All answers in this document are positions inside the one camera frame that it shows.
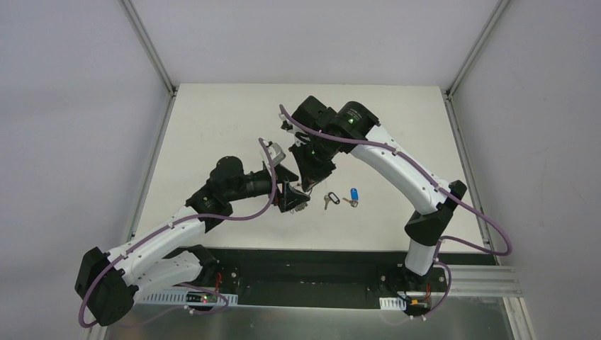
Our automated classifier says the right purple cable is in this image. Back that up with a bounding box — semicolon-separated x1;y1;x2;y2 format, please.
279;103;514;324

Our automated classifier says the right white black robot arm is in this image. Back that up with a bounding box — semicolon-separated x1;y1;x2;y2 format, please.
279;96;466;290

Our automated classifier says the left white cable duct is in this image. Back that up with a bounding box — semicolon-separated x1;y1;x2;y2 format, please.
136;289;225;307

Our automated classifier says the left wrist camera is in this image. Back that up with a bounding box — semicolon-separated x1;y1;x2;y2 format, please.
259;138;286;166

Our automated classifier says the purple cable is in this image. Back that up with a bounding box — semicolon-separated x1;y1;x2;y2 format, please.
78;138;278;329
279;103;514;324

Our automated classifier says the right white cable duct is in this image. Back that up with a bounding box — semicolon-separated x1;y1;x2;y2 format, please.
379;297;407;311

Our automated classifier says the aluminium frame rail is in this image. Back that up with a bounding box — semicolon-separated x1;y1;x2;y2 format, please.
84;0;177;340
444;1;536;339

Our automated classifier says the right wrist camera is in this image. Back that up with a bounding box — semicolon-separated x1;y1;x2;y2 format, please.
280;120;296;135

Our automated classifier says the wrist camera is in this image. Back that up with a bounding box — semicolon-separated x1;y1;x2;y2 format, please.
280;120;296;135
259;138;286;166

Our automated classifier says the left aluminium frame rail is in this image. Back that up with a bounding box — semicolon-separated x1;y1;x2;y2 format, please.
84;0;177;340

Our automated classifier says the right aluminium frame rail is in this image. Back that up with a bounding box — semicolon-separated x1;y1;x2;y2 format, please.
444;1;536;339

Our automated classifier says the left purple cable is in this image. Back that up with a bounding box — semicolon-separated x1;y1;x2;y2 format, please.
78;138;278;329

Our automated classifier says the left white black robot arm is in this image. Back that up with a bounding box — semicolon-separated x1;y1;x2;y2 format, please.
74;155;312;329

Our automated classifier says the front steel sheet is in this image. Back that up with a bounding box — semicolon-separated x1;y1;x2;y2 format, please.
105;300;514;339

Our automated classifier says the silver key with blue tag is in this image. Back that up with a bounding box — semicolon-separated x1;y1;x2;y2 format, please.
342;188;359;208

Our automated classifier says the white cable duct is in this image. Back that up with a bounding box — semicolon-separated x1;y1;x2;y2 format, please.
379;297;407;311
136;289;225;307

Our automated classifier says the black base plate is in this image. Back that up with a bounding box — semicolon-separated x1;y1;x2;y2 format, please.
206;248;448;309

